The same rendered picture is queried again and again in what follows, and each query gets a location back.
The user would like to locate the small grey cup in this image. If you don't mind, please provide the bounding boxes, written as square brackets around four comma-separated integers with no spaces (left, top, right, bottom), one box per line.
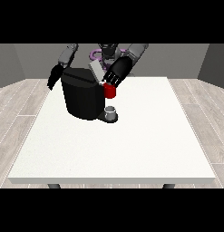
[104,105,118,121]

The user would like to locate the pale grey machine lid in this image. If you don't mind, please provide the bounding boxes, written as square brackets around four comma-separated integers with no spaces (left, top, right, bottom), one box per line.
[88,59,105,82]

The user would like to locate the red pod holder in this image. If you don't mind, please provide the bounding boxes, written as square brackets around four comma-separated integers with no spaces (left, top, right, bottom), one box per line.
[102,82,117,100]

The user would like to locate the grey robot trunk purple rings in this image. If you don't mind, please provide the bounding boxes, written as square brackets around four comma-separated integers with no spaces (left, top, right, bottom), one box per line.
[89,43,130,69]

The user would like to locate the black coffee machine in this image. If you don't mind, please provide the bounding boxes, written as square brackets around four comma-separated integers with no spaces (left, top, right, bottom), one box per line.
[60,67,119,123]

